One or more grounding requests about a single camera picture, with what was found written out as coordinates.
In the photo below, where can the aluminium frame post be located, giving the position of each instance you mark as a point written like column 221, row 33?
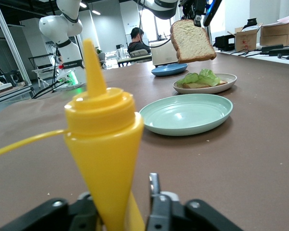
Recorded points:
column 9, row 48

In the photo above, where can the white toaster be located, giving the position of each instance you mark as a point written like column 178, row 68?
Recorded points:
column 162, row 54

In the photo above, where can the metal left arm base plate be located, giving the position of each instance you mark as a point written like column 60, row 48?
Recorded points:
column 71, row 80

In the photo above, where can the blue plate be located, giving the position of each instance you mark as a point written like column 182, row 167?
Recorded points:
column 168, row 69

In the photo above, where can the light brown bread slice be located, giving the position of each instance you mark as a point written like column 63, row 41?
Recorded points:
column 195, row 85

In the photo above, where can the dark crust bread slice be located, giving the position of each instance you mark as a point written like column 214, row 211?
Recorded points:
column 192, row 43

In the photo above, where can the closed cardboard box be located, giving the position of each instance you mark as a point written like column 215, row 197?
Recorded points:
column 279, row 33

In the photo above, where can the black equipment case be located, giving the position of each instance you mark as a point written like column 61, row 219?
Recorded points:
column 224, row 42

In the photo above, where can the mint green plate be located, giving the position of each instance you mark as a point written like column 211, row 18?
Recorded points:
column 185, row 115

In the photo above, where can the green lettuce leaf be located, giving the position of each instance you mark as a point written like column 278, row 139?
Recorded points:
column 207, row 77

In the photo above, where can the beige plate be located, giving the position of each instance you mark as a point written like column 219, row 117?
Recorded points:
column 207, row 89

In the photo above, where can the white office chair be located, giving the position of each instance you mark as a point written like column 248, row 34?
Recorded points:
column 138, row 53

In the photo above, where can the white office desk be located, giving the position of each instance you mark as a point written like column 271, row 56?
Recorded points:
column 43, row 62

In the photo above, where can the open cardboard box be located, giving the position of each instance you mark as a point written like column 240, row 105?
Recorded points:
column 245, row 38

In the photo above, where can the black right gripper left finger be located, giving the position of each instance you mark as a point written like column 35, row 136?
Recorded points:
column 50, row 214

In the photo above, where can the black power adapter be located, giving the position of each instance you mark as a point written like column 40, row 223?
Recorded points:
column 278, row 50

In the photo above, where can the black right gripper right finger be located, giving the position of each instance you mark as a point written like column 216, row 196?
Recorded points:
column 173, row 211

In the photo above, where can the yellow mustard squeeze bottle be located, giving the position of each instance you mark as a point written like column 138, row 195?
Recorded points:
column 103, row 134

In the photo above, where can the seated man black shirt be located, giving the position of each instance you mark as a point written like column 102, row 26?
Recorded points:
column 136, row 39

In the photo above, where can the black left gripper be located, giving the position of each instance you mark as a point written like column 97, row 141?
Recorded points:
column 192, row 6

